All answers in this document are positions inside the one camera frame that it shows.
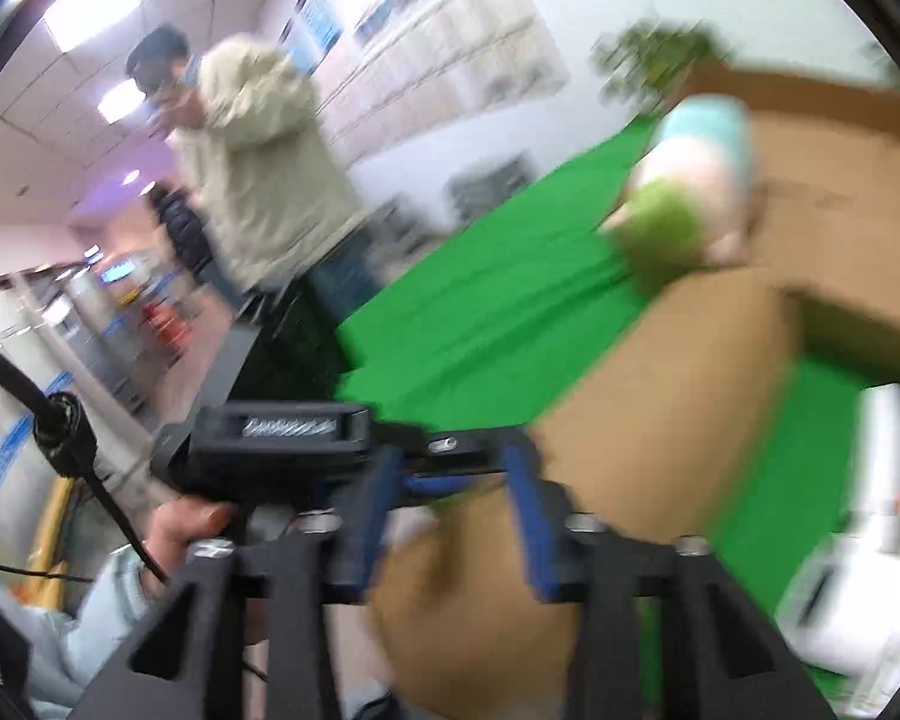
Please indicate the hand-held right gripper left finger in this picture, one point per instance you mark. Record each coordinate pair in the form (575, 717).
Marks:
(366, 540)

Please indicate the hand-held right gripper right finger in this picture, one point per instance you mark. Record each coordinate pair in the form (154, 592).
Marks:
(531, 540)

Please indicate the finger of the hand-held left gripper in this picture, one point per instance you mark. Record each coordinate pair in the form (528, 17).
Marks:
(457, 450)

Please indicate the long brown cardboard box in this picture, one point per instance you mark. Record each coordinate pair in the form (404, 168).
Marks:
(682, 405)

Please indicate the white hair dryer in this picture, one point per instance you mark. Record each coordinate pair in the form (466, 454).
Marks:
(825, 600)

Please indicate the large cardboard box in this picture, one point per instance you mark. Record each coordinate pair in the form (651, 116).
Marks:
(832, 165)

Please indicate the person's left hand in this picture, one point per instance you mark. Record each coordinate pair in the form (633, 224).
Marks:
(184, 532)

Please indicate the green cloth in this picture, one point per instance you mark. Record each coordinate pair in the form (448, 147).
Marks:
(495, 300)

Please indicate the yellow object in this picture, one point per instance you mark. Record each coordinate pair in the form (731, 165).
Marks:
(52, 532)

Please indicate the dark blurred object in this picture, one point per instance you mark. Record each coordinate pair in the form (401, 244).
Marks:
(487, 181)

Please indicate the teal pink green foam roll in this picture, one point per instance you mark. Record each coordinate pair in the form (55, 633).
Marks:
(690, 165)

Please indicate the ceiling light panel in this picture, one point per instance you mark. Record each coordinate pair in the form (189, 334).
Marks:
(124, 97)
(94, 4)

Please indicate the green potted plant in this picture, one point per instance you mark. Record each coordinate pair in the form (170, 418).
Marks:
(660, 52)

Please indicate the wall document display grid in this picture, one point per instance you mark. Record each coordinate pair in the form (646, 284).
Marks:
(457, 37)

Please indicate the blue wall poster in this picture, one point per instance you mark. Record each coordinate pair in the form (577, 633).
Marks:
(315, 15)

